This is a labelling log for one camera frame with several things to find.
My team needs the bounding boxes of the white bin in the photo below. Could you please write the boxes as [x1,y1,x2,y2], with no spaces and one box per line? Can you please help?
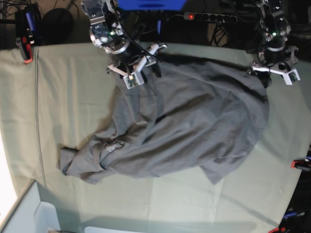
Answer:
[0,180,61,233]

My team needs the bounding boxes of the red black clamp left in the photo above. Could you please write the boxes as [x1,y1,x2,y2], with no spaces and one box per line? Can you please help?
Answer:
[15,4,36,64]

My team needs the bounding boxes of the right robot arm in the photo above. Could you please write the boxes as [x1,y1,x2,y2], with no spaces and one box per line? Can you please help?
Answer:
[81,0,167,89]

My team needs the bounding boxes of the red black clamp middle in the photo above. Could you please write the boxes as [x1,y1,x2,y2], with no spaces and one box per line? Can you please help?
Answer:
[156,20,161,45]

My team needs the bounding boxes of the grey t-shirt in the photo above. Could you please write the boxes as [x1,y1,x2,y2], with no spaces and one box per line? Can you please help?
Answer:
[59,55,269,184]

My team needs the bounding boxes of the green table cloth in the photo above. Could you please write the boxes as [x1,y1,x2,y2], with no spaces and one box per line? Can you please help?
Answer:
[0,43,311,233]

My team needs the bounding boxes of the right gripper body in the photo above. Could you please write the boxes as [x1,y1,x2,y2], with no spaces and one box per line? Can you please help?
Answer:
[107,55,158,89]

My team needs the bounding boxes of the red black clamp right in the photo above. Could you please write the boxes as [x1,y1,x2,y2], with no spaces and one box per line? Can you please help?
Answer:
[291,156,311,172]

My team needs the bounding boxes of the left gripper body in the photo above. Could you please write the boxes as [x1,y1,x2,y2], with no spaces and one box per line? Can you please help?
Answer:
[249,46,301,85]

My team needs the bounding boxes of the blue plastic object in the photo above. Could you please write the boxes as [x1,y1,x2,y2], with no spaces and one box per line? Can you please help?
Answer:
[117,0,187,11]

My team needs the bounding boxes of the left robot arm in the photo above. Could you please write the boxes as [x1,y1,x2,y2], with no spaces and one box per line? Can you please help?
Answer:
[247,0,300,87]

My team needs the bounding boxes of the red black clamp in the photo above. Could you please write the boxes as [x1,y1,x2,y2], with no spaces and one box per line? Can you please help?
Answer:
[15,4,36,64]
[156,20,161,45]
[291,156,311,172]

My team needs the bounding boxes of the black power strip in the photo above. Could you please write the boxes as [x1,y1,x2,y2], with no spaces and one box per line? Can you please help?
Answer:
[182,12,238,24]

